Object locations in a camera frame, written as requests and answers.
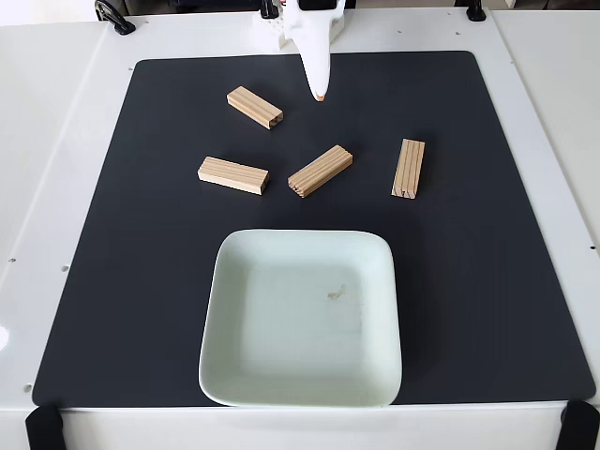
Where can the black table clamp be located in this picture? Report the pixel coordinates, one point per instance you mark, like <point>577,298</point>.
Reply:
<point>475,11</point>
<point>115,19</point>

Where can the grooved wooden block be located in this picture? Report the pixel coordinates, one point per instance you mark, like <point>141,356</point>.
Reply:
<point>232,174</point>
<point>319,171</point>
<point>408,169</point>
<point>253,107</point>

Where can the pale green square plate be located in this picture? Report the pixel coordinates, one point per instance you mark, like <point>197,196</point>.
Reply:
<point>290,328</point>

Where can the black rubber mat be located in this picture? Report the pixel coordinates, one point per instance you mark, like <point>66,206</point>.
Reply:
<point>140,234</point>

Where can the black base clamp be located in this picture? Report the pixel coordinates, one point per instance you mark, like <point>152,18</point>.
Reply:
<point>268,8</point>

